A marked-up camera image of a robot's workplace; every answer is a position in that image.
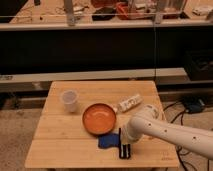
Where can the black striped whiteboard eraser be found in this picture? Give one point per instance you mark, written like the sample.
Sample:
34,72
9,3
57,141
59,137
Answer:
124,151

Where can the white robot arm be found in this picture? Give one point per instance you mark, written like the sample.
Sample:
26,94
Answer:
145,122

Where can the white plastic bottle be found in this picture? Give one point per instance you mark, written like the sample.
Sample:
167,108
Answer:
129,103

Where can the orange round plate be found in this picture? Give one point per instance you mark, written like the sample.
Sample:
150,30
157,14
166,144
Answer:
99,119

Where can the clear plastic cup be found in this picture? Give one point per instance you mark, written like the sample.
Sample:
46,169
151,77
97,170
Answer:
69,99

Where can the wooden slatted table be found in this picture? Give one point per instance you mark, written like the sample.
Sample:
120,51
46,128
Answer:
60,140

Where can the blue cloth piece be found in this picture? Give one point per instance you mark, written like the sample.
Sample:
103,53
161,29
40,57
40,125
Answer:
108,141

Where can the black power adapter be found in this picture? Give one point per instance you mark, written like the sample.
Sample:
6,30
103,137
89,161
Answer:
193,105

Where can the black box on right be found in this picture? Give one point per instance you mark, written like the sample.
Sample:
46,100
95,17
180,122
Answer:
199,64

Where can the long workbench shelf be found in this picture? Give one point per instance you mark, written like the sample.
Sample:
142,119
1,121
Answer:
101,14

